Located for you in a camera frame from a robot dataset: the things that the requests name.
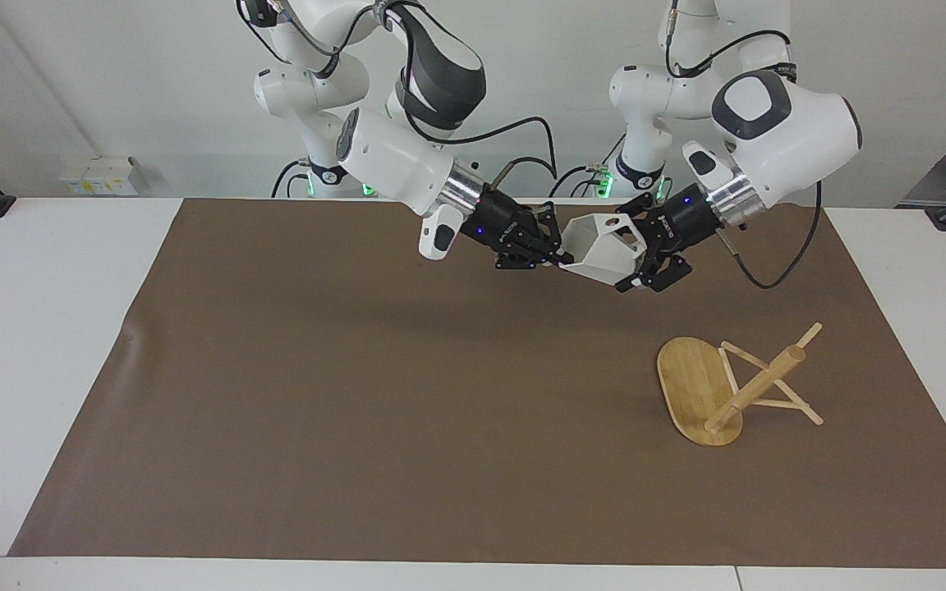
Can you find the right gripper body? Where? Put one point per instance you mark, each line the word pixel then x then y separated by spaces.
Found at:
pixel 499 223

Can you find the white faceted cup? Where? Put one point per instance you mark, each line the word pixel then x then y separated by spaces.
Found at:
pixel 600 250

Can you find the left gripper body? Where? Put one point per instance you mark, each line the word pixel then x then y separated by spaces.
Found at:
pixel 686 220

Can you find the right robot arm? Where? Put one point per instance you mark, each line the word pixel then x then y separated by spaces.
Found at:
pixel 395 156

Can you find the wooden cup rack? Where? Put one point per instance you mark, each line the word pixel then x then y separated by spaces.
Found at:
pixel 699 386

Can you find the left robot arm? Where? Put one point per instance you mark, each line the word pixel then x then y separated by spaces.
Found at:
pixel 801 135

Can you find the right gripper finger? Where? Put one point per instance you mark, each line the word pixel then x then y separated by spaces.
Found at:
pixel 548 226
pixel 526 260

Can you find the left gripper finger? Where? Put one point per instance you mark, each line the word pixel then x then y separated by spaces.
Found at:
pixel 641 209
pixel 660 271

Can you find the white wall socket box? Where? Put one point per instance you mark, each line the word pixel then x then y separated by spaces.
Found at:
pixel 97 176

